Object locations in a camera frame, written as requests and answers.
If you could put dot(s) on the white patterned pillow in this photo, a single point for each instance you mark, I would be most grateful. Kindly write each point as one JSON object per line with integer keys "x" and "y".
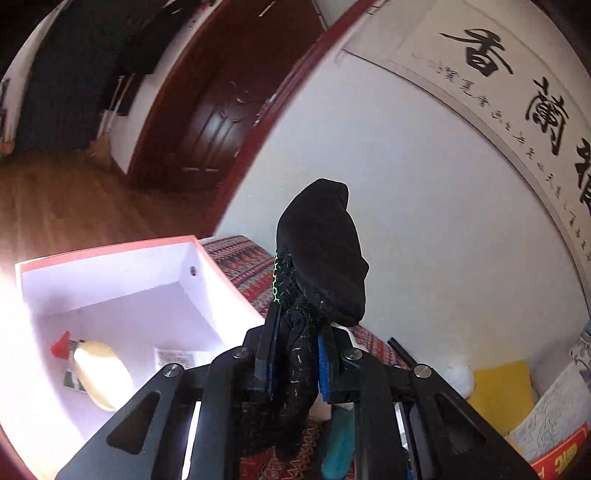
{"x": 549, "y": 415}

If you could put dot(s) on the red wooden door frame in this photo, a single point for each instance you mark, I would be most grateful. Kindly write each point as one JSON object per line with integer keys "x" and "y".
{"x": 258, "y": 152}

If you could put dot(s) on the teal cloth item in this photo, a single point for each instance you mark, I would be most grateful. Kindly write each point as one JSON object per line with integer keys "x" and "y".
{"x": 339, "y": 447}

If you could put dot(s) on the calligraphy wall scroll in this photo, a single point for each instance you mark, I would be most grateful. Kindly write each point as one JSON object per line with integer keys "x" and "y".
{"x": 461, "y": 92}

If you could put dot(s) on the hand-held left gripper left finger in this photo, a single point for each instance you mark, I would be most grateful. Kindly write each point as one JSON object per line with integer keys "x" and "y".
{"x": 270, "y": 360}

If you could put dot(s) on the dark mesh screen door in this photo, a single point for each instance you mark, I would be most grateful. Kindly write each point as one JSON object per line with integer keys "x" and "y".
{"x": 60, "y": 92}

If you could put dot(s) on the yellow pillow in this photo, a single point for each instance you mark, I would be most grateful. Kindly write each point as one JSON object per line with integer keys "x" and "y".
{"x": 501, "y": 397}

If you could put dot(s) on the white fluffy ball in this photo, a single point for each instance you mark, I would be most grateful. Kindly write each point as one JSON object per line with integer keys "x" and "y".
{"x": 457, "y": 381}

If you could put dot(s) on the pale yellow oblong toy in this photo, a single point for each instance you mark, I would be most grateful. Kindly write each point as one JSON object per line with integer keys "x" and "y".
{"x": 104, "y": 374}

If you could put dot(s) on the green white printed packet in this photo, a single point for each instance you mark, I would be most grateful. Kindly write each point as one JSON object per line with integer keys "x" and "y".
{"x": 71, "y": 381}

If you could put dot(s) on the white cardboard box red rim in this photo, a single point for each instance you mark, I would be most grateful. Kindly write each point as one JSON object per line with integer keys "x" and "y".
{"x": 138, "y": 295}

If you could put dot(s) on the straw broom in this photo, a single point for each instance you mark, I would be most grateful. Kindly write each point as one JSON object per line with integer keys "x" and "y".
{"x": 102, "y": 150}

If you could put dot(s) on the dark red wooden door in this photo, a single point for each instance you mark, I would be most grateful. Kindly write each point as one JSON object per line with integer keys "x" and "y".
{"x": 221, "y": 115}

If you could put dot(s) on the white paper slip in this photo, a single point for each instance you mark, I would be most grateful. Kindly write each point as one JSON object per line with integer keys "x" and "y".
{"x": 180, "y": 359}

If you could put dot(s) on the red patterned woven blanket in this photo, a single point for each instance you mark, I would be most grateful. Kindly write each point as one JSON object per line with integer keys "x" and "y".
{"x": 244, "y": 267}

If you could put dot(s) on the small red cone toy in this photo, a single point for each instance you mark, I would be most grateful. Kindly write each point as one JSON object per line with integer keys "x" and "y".
{"x": 60, "y": 346}

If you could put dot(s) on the black sock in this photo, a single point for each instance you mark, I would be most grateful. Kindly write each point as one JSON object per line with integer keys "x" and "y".
{"x": 318, "y": 240}

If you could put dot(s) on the hanging black coat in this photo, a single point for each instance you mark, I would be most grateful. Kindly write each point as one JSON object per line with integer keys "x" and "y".
{"x": 147, "y": 46}

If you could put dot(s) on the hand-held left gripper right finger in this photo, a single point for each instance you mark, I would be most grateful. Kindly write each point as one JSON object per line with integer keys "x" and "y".
{"x": 324, "y": 369}

